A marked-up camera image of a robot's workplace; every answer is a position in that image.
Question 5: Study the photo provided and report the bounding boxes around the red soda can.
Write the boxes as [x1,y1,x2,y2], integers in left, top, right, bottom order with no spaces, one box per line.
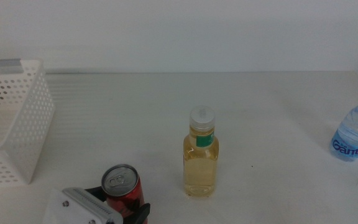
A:
[101,164,149,224]

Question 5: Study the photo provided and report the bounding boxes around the yellow tea bottle white cap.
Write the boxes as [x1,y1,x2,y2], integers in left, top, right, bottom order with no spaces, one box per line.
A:
[183,105,220,198]

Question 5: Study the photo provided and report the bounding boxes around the clear water bottle blue label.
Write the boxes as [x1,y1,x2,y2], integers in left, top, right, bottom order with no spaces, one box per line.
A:
[329,92,358,162]

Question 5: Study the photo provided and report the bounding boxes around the white perforated plastic basket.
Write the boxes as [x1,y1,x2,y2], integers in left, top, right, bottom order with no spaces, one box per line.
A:
[0,58,56,187]

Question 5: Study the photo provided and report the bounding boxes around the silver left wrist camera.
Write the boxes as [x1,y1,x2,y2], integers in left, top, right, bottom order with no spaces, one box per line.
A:
[62,187,124,224]

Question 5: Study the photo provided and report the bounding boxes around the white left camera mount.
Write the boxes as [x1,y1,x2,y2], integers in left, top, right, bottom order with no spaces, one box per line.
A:
[42,189,111,224]

